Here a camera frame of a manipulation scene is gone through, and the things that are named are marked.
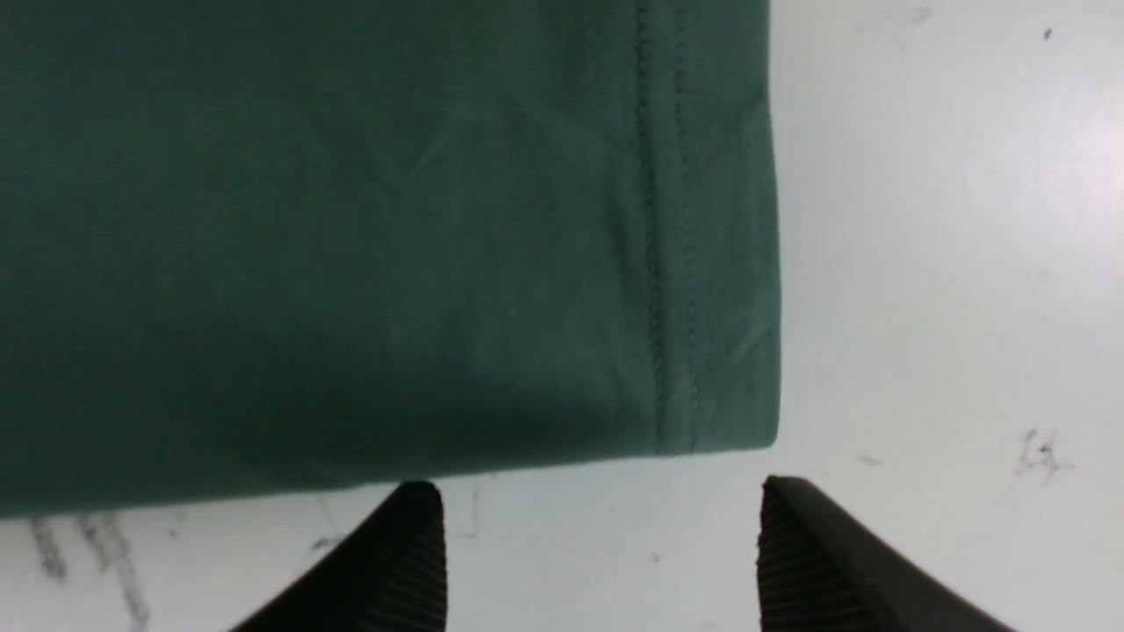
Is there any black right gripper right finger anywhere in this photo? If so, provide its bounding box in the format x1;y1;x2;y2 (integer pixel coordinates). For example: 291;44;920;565
756;476;1009;631

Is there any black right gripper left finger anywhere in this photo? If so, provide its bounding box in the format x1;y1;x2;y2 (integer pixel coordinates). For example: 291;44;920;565
237;481;448;631

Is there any green long-sleeved shirt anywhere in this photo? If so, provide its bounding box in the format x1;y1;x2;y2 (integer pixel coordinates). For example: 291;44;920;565
1;1;782;520

